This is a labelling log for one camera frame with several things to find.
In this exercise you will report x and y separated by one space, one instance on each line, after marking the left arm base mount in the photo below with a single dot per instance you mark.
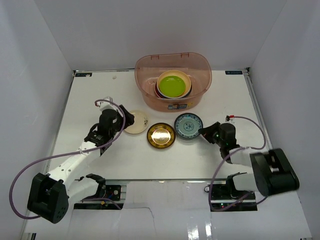
106 197

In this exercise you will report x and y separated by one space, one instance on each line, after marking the blue corner label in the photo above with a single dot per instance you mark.
233 72
82 74

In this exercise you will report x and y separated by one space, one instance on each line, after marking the gold brown patterned plate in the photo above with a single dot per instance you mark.
161 135

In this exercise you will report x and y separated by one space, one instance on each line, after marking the pale orange bear plate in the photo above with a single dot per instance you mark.
179 74

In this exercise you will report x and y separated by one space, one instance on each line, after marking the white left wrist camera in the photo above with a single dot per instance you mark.
105 104

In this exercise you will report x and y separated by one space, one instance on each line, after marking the lime green plate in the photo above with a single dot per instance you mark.
172 86

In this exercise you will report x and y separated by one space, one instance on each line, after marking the right blue corner label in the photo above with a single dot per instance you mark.
233 72

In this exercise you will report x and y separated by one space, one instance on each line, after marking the red teal floral plate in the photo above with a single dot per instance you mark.
159 94

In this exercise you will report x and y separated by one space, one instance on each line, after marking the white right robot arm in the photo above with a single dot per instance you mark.
272 173

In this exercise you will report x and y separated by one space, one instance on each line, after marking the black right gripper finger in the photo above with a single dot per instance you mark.
209 139
210 130

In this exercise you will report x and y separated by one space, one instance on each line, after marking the cream plate black flowers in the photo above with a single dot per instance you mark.
141 122

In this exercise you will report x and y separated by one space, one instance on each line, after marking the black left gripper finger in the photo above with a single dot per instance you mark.
123 109
129 119

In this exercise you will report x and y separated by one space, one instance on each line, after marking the dark grey-blue large plate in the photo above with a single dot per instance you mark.
189 92

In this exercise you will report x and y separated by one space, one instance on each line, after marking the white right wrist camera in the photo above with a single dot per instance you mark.
230 119

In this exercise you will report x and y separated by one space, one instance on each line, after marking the blue white porcelain plate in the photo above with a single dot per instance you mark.
187 125

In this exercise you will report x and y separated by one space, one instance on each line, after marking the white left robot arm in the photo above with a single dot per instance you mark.
49 194

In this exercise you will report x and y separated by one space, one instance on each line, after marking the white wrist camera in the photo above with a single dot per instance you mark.
105 104
230 119

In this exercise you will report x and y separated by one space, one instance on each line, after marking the pink translucent plastic bin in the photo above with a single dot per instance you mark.
194 65

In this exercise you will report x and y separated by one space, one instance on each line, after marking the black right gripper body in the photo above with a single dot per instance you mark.
220 142

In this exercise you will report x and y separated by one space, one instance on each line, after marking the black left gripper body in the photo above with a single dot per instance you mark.
122 117

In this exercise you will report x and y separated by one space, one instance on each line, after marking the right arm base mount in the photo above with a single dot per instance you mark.
224 194

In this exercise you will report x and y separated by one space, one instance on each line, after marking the left blue corner label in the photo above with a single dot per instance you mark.
82 74

